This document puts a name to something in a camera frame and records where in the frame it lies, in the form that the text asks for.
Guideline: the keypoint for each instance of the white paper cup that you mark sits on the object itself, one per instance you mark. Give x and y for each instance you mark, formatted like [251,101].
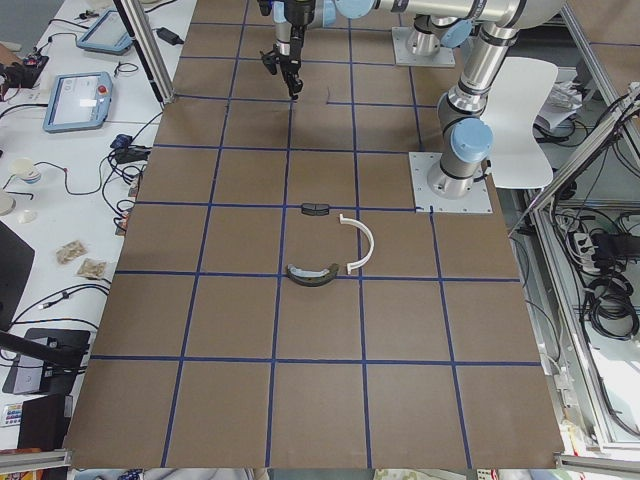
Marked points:
[26,170]

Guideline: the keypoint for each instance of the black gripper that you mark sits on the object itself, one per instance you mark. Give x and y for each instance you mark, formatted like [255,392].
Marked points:
[297,35]

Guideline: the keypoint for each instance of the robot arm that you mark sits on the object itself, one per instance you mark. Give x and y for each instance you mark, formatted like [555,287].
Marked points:
[467,139]
[450,31]

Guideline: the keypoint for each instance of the aluminium frame post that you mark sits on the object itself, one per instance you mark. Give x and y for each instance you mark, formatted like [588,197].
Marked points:
[138,28]

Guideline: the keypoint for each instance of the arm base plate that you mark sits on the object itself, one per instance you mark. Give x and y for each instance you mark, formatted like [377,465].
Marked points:
[418,49]
[436,192]

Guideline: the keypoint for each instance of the blue teach pendant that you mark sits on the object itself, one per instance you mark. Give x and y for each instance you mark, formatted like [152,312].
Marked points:
[106,35]
[78,102]

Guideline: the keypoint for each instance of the green curved brake shoe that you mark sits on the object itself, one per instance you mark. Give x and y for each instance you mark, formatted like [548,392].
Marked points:
[309,278]

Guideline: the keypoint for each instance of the white curved plastic arc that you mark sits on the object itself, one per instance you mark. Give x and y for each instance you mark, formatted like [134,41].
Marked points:
[366,243]

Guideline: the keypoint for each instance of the black power adapter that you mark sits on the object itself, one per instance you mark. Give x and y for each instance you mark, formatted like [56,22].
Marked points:
[169,36]

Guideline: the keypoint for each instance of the white plastic chair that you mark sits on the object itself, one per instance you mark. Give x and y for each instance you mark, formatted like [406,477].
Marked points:
[518,93]

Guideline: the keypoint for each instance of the far blue teach pendant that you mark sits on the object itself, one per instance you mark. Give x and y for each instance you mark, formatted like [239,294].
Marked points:
[106,35]

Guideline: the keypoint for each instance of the black brake pad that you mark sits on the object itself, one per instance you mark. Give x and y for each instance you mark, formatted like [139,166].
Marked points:
[315,209]

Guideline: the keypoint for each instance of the near blue teach pendant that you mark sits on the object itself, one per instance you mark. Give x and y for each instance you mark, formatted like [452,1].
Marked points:
[78,102]

